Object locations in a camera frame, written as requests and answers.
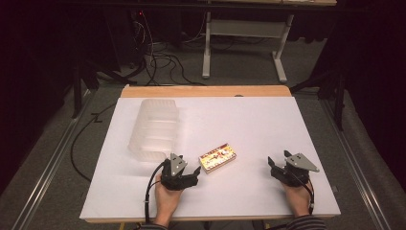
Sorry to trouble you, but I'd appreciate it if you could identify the translucent plastic container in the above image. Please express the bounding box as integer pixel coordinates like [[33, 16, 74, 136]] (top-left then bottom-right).
[[127, 98, 181, 163]]

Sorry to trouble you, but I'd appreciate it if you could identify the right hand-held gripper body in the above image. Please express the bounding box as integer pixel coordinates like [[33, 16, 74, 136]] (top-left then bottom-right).
[[270, 152, 321, 188]]

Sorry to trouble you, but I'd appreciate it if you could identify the person's right hand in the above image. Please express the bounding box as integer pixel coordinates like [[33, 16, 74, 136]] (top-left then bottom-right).
[[282, 179, 315, 219]]

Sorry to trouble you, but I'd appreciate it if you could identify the person's left hand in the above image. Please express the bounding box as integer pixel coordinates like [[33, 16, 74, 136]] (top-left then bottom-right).
[[154, 182, 184, 228]]

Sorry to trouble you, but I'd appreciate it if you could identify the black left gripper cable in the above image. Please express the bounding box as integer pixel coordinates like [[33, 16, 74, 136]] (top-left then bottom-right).
[[144, 159, 169, 224]]

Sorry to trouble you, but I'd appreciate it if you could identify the black computer tower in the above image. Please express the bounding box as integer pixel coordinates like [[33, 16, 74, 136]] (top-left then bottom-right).
[[103, 9, 148, 71]]

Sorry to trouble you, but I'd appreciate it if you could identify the white metal desk frame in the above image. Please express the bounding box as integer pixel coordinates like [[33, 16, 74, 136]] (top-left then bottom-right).
[[201, 11, 295, 84]]

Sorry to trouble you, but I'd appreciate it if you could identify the white table mat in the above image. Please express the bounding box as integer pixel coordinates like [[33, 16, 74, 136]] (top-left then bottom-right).
[[79, 96, 342, 222]]

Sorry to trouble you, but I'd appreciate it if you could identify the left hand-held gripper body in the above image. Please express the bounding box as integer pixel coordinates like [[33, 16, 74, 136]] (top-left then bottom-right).
[[160, 152, 199, 192]]

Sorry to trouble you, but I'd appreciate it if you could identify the tangle of floor cables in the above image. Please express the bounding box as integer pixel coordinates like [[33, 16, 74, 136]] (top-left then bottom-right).
[[132, 11, 208, 87]]

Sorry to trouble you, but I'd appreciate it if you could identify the black stand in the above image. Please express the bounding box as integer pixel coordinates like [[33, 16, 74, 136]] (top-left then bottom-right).
[[289, 68, 349, 132], [70, 58, 139, 120]]

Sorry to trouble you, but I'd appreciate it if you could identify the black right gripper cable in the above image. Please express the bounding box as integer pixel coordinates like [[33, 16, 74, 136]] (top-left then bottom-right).
[[286, 172, 316, 216]]

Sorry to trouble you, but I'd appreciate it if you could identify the long black floor cable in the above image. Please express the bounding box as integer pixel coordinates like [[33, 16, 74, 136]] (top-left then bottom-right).
[[70, 103, 118, 184]]

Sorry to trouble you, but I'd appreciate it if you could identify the metal floor rail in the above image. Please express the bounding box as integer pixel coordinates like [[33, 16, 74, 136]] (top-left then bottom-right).
[[11, 89, 94, 230], [319, 95, 395, 230]]

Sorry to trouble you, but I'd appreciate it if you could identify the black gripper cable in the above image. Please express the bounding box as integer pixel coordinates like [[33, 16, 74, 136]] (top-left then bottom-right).
[[144, 159, 169, 224], [286, 172, 316, 216]]

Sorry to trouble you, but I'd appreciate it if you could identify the red and yellow printed box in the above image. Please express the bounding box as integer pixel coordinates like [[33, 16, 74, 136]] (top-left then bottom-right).
[[198, 143, 237, 174]]

